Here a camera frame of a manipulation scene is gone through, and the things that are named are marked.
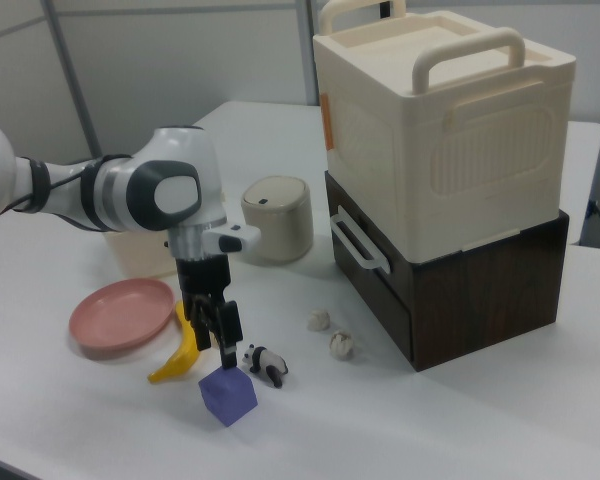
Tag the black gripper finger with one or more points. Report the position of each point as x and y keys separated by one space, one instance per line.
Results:
x=230 y=330
x=200 y=325

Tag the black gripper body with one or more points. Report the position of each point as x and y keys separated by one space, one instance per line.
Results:
x=202 y=277

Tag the purple cube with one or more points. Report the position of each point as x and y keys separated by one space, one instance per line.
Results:
x=230 y=395

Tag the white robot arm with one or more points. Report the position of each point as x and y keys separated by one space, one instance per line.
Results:
x=180 y=150

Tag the pink plate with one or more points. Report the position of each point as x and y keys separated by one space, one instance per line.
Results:
x=120 y=320

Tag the yellow toy banana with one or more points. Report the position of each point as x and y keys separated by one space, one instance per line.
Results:
x=180 y=362

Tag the toy panda figure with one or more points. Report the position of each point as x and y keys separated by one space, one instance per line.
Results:
x=266 y=362

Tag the open cream plastic bin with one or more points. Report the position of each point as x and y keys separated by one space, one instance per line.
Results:
x=140 y=255

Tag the crumpled white paper ball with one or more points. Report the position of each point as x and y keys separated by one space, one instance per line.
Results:
x=318 y=320
x=341 y=345

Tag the small cream trash can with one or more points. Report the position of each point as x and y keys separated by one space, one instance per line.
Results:
x=280 y=225

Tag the dark brown drawer cabinet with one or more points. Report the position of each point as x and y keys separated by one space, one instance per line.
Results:
x=470 y=310

